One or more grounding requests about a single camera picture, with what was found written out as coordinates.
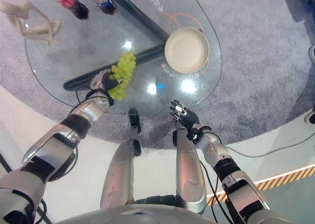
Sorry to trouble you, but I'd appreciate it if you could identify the round glass table top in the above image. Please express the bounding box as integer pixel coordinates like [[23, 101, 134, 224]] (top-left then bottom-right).
[[24, 0, 223, 115]]

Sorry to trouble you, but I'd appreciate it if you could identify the yellow black striped floor tape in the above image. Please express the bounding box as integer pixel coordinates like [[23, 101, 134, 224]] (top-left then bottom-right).
[[206, 165, 315, 198]]

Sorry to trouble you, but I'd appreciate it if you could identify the dark table base frame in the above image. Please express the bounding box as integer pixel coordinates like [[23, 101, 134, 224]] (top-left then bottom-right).
[[63, 0, 177, 92]]

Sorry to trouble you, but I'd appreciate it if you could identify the silver robot torso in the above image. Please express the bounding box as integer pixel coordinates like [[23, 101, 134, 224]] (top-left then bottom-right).
[[53, 194, 243, 224]]

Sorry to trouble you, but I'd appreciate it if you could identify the red label cola bottle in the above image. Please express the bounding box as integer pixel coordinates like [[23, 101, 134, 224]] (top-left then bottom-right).
[[46, 0, 90, 20]]

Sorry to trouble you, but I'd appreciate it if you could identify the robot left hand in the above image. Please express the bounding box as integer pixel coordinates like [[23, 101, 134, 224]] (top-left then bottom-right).
[[90, 65, 125, 91]]

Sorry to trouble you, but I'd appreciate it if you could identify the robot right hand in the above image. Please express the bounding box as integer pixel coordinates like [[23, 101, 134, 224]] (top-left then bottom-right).
[[169, 99, 200, 131]]

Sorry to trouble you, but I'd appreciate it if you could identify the grey round carpet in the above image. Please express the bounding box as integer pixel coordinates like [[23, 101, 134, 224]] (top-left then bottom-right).
[[0, 0, 315, 148]]

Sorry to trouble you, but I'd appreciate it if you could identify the beige round plate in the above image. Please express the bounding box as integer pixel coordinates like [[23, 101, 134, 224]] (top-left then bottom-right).
[[164, 27, 211, 74]]

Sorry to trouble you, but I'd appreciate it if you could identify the green grape bunch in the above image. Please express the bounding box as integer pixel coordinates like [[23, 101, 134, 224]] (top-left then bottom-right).
[[107, 50, 137, 102]]

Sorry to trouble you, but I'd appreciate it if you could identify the silver robot right leg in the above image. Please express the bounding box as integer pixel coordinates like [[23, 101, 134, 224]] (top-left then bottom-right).
[[172, 120, 208, 215]]

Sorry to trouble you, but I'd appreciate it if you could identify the grey floor cable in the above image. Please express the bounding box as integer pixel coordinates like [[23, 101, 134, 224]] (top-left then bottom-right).
[[225, 132, 315, 159]]

